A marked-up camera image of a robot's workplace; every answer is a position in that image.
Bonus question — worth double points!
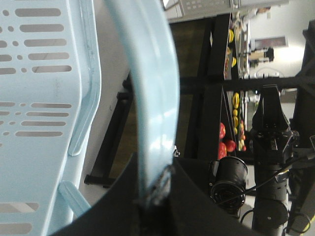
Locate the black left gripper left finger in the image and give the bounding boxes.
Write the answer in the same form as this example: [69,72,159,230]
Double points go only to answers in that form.
[52,153,141,236]

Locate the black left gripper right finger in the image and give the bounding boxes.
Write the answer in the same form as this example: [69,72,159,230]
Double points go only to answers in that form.
[162,158,259,236]

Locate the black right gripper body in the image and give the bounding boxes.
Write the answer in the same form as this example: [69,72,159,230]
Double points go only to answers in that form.
[249,85,299,171]

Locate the light blue plastic basket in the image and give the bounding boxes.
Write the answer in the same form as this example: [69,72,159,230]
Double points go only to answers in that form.
[0,0,179,236]

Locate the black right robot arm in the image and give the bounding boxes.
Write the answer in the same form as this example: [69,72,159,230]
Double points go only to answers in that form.
[210,85,299,236]

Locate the black fruit display rack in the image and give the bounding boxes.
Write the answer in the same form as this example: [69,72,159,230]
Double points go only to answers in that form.
[84,14,315,187]

